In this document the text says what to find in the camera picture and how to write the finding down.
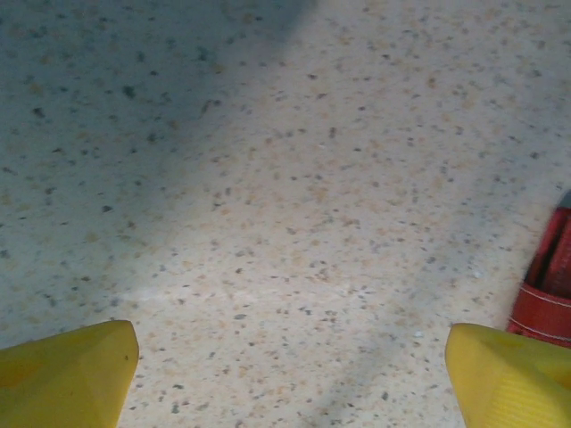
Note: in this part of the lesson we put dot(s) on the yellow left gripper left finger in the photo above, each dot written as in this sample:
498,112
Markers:
62,379

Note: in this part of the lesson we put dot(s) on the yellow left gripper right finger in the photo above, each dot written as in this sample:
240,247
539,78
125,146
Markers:
513,383

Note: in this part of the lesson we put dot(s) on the red leather card holder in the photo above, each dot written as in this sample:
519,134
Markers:
544,307

